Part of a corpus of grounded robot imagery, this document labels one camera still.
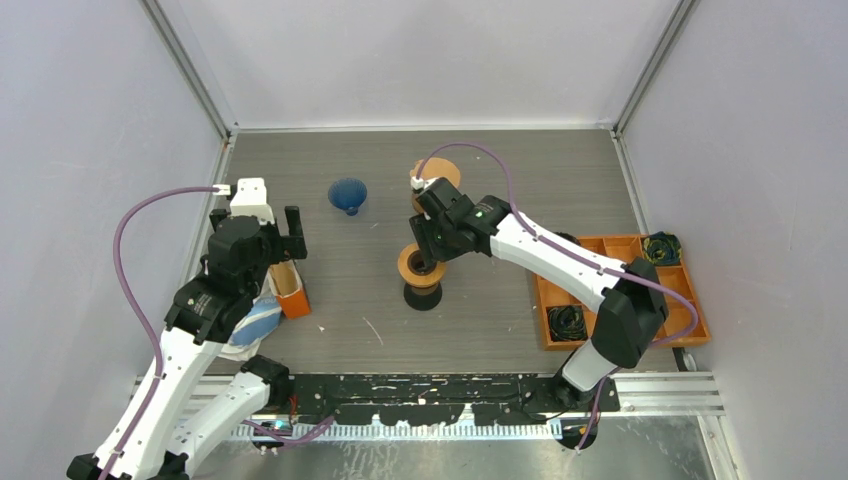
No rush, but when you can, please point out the white blue plastic bag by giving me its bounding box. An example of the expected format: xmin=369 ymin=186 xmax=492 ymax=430
xmin=218 ymin=277 xmax=282 ymax=361

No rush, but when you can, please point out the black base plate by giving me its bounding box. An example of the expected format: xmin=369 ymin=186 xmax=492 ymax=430
xmin=228 ymin=370 xmax=621 ymax=429

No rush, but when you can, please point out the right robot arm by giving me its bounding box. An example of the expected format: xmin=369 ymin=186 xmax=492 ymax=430
xmin=410 ymin=177 xmax=669 ymax=411

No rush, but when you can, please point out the orange coffee filter box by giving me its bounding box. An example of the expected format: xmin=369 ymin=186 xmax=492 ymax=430
xmin=268 ymin=260 xmax=312 ymax=320

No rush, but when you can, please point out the red black carafe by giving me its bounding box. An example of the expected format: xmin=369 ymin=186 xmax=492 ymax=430
xmin=403 ymin=283 xmax=443 ymax=311

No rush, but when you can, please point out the dark rolled coil front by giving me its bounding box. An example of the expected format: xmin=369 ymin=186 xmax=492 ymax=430
xmin=547 ymin=305 xmax=588 ymax=342

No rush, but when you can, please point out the dark rolled coil back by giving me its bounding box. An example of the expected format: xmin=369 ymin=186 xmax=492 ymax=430
xmin=555 ymin=232 xmax=582 ymax=246

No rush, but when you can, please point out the blue yellow rolled coil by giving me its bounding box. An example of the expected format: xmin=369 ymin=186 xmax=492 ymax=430
xmin=641 ymin=231 xmax=682 ymax=267

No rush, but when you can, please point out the dark rolled coil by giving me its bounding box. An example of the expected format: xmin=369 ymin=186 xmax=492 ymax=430
xmin=547 ymin=305 xmax=588 ymax=342
xmin=555 ymin=232 xmax=582 ymax=246

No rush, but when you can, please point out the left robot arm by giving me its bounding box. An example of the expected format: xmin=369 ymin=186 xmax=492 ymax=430
xmin=66 ymin=206 xmax=307 ymax=479

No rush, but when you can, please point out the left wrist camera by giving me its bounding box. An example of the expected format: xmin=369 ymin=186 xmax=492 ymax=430
xmin=213 ymin=177 xmax=276 ymax=225

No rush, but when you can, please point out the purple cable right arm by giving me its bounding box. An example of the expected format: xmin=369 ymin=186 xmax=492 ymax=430
xmin=413 ymin=142 xmax=701 ymax=454

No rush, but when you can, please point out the brown paper coffee filter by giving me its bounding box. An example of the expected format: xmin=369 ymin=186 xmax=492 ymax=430
xmin=410 ymin=157 xmax=461 ymax=188

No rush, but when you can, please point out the blue ribbed dripper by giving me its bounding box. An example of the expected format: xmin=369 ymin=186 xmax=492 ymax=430
xmin=327 ymin=178 xmax=368 ymax=216

